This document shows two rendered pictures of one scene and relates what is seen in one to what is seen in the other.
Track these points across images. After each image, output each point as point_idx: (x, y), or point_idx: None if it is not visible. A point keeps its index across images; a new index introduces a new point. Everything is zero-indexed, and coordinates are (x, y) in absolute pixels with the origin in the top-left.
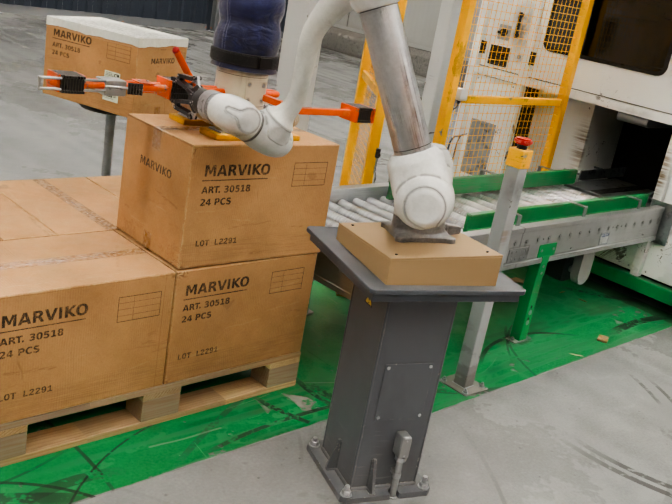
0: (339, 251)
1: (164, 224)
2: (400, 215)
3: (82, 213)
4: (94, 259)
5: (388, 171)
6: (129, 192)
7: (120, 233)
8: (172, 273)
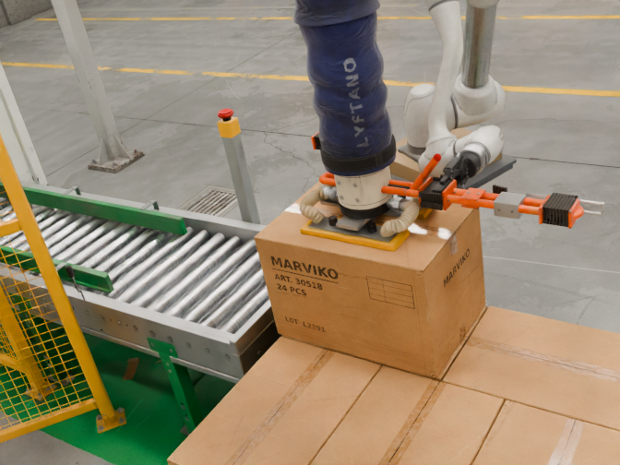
0: (466, 184)
1: (471, 294)
2: (498, 113)
3: (422, 423)
4: (528, 349)
5: (486, 98)
6: (441, 328)
7: (444, 372)
8: (493, 306)
